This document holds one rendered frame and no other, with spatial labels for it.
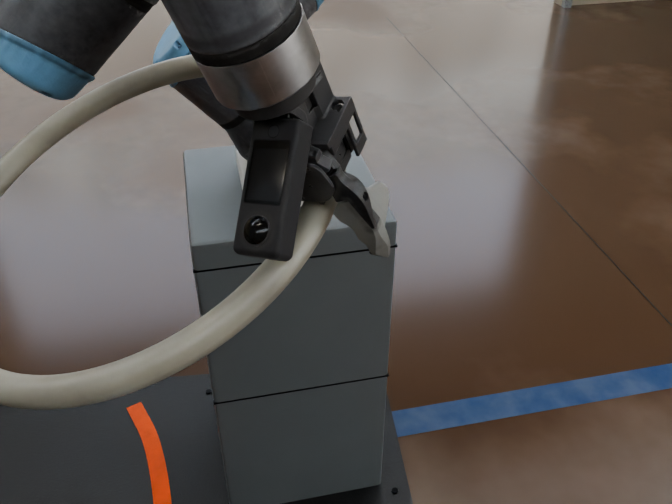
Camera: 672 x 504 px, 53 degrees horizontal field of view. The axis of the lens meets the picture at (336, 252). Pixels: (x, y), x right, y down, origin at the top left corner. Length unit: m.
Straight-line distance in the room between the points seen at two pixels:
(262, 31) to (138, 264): 2.28
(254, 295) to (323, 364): 0.95
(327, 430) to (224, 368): 0.34
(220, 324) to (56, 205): 2.67
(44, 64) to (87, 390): 0.27
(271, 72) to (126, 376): 0.28
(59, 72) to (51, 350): 1.89
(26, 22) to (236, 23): 0.19
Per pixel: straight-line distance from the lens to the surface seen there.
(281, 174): 0.54
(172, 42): 1.26
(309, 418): 1.64
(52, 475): 2.07
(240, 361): 1.47
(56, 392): 0.63
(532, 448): 2.07
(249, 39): 0.49
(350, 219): 0.62
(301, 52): 0.52
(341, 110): 0.60
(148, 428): 2.08
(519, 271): 2.68
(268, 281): 0.58
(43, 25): 0.60
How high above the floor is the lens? 1.57
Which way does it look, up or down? 36 degrees down
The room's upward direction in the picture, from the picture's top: straight up
